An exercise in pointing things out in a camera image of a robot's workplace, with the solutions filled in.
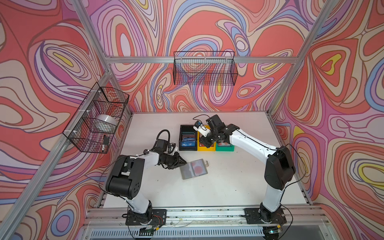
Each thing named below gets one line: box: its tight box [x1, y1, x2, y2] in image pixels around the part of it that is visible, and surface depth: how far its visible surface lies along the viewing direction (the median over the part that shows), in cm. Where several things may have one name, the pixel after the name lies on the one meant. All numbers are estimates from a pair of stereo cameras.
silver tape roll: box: [95, 114, 118, 127], surface depth 74 cm
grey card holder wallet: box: [180, 158, 208, 180], surface depth 91 cm
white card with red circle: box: [192, 159, 206, 176], surface depth 92 cm
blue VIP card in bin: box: [181, 140, 196, 147], surface depth 101 cm
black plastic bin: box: [179, 125, 198, 151], surface depth 101 cm
